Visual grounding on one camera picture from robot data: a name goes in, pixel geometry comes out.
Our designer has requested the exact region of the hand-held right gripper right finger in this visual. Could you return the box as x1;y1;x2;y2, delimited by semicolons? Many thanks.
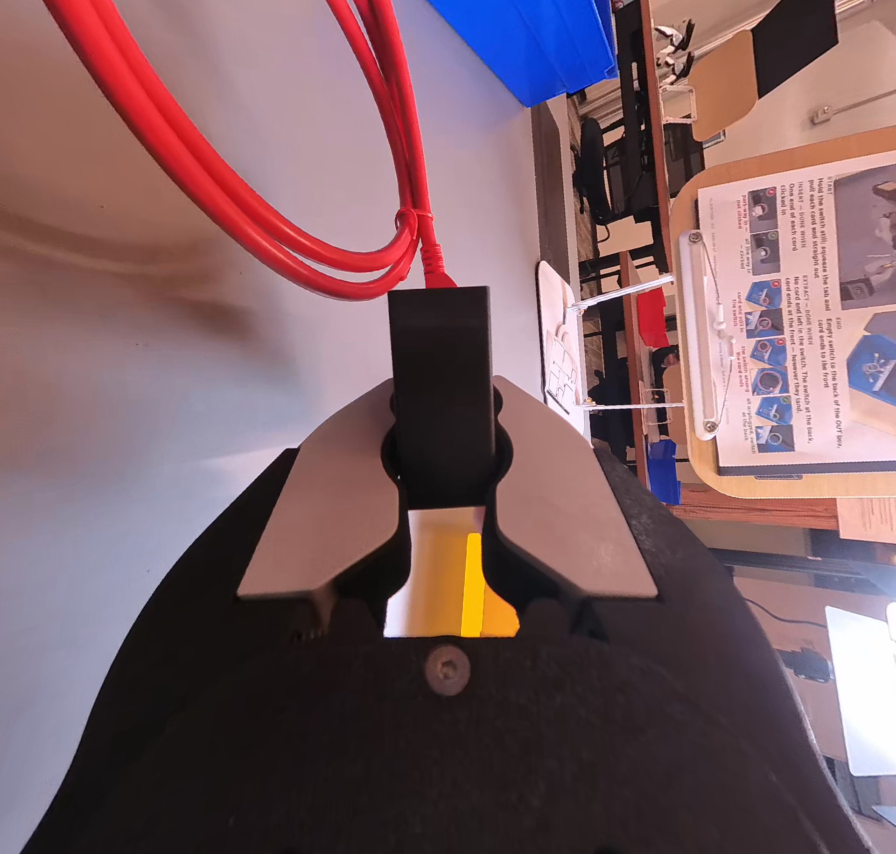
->
482;375;660;617

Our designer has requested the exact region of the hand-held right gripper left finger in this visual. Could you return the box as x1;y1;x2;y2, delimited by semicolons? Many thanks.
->
237;377;414;613

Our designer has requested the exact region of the black network switch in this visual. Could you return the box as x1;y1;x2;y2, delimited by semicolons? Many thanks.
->
387;285;514;508

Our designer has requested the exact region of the red ethernet cable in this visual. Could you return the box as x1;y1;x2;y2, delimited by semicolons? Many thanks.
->
20;0;459;302

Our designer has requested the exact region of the small blue bin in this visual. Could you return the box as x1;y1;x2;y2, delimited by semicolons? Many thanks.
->
647;440;681;505

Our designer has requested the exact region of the yellow plastic bin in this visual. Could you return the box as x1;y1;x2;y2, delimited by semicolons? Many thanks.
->
461;532;520;638

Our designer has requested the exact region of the light wooden board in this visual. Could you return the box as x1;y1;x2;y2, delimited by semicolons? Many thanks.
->
671;126;896;500

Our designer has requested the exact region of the brown wooden desk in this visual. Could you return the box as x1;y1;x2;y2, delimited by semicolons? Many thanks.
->
665;483;841;533

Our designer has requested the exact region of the small red bin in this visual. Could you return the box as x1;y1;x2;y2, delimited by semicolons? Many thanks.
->
638;286;672;347

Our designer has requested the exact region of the white board with diagram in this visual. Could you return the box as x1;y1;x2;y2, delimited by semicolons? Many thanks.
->
537;259;592;438

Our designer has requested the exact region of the white clip bar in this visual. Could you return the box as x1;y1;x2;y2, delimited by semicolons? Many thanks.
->
675;230;723;442

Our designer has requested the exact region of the printed instruction sheet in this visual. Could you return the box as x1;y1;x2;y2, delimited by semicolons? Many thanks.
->
696;153;896;469

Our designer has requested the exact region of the black office chair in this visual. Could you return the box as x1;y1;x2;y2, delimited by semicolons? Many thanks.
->
573;118;634;225

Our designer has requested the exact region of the white tablet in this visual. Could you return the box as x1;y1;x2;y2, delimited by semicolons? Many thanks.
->
825;605;896;778

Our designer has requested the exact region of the wood and black chair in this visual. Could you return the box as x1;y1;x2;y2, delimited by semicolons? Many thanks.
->
689;0;841;143

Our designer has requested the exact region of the blue plastic bin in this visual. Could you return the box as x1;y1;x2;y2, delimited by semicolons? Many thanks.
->
391;0;620;108

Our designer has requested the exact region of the thin black power cable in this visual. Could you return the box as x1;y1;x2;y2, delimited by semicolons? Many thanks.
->
742;591;837;683

